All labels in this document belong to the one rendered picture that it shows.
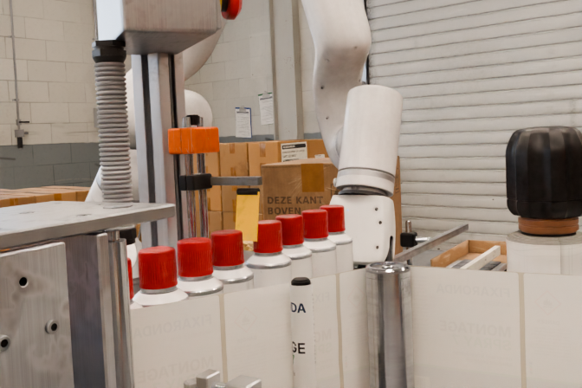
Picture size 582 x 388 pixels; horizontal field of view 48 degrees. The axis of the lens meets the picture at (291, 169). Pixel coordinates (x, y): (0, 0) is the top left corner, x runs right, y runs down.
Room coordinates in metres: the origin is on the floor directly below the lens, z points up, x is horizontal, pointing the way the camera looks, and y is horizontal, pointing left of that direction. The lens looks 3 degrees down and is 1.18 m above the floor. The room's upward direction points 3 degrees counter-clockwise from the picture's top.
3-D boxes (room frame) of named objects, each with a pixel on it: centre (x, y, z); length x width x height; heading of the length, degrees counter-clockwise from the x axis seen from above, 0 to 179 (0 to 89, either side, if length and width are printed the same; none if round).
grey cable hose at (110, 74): (0.68, 0.18, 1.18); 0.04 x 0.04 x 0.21
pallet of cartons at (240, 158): (5.13, 0.08, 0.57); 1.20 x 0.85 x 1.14; 142
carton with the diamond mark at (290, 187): (1.51, -0.10, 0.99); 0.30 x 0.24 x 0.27; 158
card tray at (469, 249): (1.61, -0.51, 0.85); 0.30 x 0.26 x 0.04; 148
